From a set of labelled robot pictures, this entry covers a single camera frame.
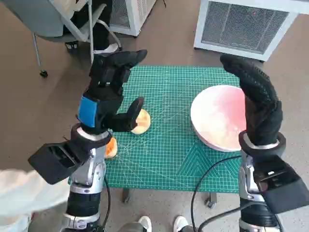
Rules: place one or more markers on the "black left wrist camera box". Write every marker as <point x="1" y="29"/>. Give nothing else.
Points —
<point x="55" y="162"/>

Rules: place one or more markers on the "round toy bread bun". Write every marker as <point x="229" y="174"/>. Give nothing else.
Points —
<point x="144" y="120"/>

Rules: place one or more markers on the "large white vented cabinet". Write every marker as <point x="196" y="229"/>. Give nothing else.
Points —
<point x="241" y="24"/>

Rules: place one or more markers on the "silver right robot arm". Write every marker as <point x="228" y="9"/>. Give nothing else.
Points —
<point x="248" y="176"/>

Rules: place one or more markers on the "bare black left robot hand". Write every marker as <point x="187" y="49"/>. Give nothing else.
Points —
<point x="106" y="96"/>

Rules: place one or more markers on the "pink bowl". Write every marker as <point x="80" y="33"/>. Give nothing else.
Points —
<point x="217" y="116"/>

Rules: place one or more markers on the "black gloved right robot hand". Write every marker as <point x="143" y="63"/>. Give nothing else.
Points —
<point x="260" y="108"/>

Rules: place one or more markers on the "grey chair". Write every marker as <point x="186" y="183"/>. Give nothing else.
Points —
<point x="24" y="14"/>

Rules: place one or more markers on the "grey robot waist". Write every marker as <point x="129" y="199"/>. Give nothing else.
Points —
<point x="130" y="227"/>

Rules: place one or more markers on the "green cutting mat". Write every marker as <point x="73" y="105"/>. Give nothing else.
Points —
<point x="164" y="145"/>

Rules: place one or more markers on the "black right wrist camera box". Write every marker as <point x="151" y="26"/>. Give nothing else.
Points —
<point x="285" y="193"/>

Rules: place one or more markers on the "black table leg caster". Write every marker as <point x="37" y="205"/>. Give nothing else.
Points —
<point x="210" y="200"/>
<point x="126" y="195"/>

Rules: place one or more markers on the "long striped toy bread loaf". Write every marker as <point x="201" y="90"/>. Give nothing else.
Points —
<point x="112" y="149"/>

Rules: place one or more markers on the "small white vented cabinet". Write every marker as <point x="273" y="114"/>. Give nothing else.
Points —
<point x="137" y="14"/>

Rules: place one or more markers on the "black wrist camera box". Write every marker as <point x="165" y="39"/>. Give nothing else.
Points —
<point x="55" y="162"/>
<point x="285" y="193"/>

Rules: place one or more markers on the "white shoe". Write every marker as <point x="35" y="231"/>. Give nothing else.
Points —
<point x="181" y="223"/>
<point x="144" y="223"/>

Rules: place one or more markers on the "seated person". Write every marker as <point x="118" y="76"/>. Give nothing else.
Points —
<point x="101" y="31"/>

